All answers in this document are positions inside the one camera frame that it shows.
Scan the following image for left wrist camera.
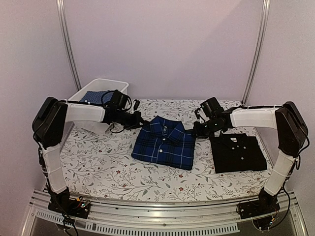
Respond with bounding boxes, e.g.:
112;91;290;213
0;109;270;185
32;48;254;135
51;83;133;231
131;99;140;113

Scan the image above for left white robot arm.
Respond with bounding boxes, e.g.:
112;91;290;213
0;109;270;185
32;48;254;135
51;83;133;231
32;90;148;195

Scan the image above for left aluminium frame post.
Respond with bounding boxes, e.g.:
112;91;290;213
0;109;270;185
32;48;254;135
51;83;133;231
56;0;82;91

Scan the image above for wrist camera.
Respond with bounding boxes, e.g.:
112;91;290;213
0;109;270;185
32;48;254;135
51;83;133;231
131;99;140;113
194;108;205;123

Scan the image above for right aluminium frame post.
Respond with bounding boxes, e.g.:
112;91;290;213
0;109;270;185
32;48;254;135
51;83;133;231
242;0;270;105

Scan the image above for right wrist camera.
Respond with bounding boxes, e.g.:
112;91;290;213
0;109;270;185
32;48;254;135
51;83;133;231
194;108;205;123

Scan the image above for blue checked shirt in bin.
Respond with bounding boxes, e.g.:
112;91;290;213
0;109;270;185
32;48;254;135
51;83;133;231
80;90;114;104

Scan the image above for front aluminium rail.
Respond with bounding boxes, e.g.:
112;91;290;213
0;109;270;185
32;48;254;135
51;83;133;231
21;190;309;236

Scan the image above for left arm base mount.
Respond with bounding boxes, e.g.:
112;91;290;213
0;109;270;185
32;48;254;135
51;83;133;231
48;194;91;219

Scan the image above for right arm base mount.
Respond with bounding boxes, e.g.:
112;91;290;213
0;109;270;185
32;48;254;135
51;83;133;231
236;198;280;231

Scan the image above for white plastic bin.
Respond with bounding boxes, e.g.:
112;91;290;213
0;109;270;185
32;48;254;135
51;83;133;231
69;78;129;134

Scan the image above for aluminium frame post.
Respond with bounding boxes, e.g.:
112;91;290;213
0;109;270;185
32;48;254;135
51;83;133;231
242;0;270;105
56;0;82;91

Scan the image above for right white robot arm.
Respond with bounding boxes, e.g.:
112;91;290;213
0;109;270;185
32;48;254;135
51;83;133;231
194;97;310;214

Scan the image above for blue plaid long sleeve shirt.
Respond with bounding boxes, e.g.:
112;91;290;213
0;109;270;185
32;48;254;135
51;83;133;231
131;116;196;171

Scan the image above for floral patterned table mat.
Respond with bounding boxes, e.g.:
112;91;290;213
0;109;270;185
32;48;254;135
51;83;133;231
44;99;280;203

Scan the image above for folded black shirt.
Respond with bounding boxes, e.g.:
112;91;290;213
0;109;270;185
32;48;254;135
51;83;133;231
210;133;267;174

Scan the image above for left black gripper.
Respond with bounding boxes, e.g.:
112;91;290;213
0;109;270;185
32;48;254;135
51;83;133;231
116;110;147;131

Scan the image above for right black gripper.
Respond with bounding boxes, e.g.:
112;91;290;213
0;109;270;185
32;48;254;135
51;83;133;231
191;117;219;139

